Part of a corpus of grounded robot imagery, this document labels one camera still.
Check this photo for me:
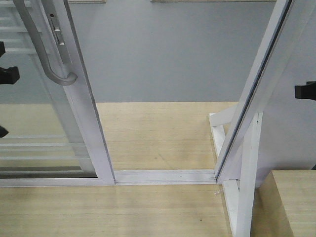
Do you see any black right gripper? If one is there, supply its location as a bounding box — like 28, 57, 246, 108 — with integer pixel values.
294, 81, 316, 101

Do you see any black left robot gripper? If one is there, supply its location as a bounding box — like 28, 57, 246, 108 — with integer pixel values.
0, 41, 20, 138

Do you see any wooden base platform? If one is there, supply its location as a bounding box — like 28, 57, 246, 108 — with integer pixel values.
0, 102, 234, 237

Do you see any grey metal door handle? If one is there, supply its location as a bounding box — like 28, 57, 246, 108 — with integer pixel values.
13, 0, 78, 86

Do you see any white sliding glass door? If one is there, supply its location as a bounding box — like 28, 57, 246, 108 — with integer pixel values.
0, 0, 115, 187

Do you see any white door frame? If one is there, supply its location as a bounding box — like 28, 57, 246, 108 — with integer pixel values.
115, 0, 316, 237

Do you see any light wooden box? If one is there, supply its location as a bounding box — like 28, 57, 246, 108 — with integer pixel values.
251, 170, 316, 237

